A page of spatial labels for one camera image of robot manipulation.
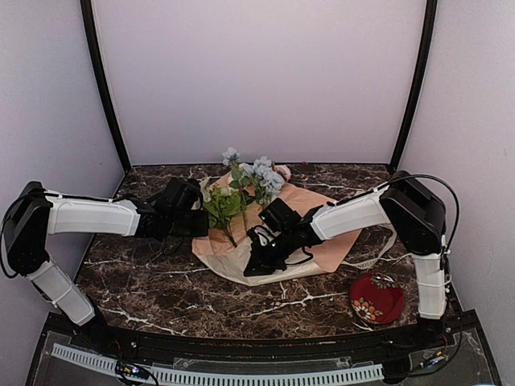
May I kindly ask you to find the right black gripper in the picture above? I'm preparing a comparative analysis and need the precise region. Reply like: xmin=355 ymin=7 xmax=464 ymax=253
xmin=245 ymin=229 xmax=297 ymax=275

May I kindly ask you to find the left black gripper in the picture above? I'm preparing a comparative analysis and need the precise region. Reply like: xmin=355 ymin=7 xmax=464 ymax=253
xmin=167 ymin=210 xmax=209 ymax=237

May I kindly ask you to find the blue fake flower stem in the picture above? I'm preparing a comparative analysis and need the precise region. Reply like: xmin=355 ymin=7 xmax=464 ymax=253
xmin=222 ymin=147 xmax=286 ymax=208

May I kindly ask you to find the red floral plate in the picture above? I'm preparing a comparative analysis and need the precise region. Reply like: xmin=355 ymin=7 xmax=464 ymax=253
xmin=349 ymin=273 xmax=405 ymax=325

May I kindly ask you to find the right black frame post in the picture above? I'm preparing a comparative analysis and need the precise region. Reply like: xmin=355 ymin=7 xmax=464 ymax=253
xmin=388 ymin=0 xmax=438 ymax=174

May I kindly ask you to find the black front table rail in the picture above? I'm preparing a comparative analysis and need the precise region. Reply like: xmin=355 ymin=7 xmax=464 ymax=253
xmin=46 ymin=310 xmax=481 ymax=363

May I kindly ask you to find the white slotted cable duct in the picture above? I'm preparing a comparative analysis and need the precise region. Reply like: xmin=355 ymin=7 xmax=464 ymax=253
xmin=51 ymin=343 xmax=384 ymax=385

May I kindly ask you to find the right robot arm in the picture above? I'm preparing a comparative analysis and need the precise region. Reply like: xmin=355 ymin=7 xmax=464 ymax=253
xmin=243 ymin=170 xmax=455 ymax=349

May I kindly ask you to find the black frame post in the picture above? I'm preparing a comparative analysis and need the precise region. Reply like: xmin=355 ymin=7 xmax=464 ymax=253
xmin=80 ymin=0 xmax=132 ymax=174
xmin=388 ymin=0 xmax=438 ymax=174

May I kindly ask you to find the left black frame post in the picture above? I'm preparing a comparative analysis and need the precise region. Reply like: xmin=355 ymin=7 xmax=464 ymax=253
xmin=80 ymin=0 xmax=132 ymax=174

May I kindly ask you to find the pink fake rose stem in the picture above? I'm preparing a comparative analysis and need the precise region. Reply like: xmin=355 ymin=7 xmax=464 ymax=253
xmin=274 ymin=165 xmax=291 ymax=182

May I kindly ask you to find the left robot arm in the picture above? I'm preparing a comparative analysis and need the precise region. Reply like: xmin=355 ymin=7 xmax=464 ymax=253
xmin=1 ymin=179 xmax=209 ymax=351

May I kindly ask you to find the white printed ribbon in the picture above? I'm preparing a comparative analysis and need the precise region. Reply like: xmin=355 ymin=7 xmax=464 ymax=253
xmin=340 ymin=224 xmax=398 ymax=270

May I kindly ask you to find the beige wrapping paper sheet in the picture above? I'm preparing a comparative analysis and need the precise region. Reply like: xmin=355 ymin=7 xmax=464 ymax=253
xmin=191 ymin=176 xmax=359 ymax=286

